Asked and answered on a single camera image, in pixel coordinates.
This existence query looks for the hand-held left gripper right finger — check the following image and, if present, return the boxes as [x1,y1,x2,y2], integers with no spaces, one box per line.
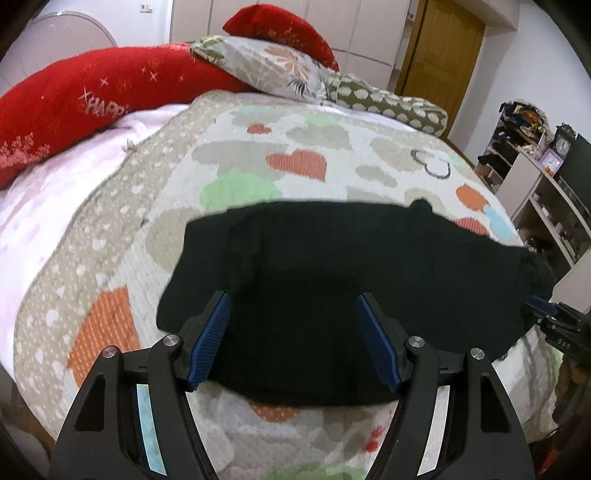
[355,292,536,480]

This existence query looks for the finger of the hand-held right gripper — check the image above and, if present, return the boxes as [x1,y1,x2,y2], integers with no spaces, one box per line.
[524,295,560,324]

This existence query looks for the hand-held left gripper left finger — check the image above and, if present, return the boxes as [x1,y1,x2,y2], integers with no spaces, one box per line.
[48,291,232,480]

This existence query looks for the black pants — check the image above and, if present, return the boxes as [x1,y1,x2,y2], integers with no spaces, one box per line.
[156,198,557,408]

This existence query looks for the white shelf unit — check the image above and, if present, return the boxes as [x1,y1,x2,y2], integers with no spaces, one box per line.
[475,99,591,301]

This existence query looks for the dark ornate clock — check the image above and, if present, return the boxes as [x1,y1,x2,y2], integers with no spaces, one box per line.
[554,124,578,162]

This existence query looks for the dark clutter pile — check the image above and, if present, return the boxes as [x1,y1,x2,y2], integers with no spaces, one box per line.
[498,99,552,139]

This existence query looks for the heart patterned blanket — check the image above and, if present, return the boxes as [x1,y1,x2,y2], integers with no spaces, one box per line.
[14,90,561,480]

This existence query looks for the pink bed sheet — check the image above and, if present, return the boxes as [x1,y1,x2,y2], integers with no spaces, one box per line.
[0,104,190,365]

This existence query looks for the green dotted bolster pillow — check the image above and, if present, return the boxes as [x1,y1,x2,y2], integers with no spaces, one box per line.
[323,71,450,138]

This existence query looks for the wooden door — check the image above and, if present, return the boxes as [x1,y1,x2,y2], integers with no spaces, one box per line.
[394,0,488,139]

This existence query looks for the floral pillow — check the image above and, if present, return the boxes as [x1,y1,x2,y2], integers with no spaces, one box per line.
[190,34,342,100]

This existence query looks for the large red pillow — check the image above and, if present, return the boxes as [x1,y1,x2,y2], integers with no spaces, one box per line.
[0,42,250,190]

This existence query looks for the white wardrobe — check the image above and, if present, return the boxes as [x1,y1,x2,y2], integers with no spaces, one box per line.
[170,0,411,90]

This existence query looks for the small red pillow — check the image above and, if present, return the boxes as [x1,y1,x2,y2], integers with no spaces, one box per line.
[222,4,340,72]

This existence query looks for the round pink headboard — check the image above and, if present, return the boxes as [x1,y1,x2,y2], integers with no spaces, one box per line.
[0,9,118,93]

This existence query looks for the purple picture frame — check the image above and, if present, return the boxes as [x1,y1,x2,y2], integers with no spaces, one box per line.
[540,148,565,172]

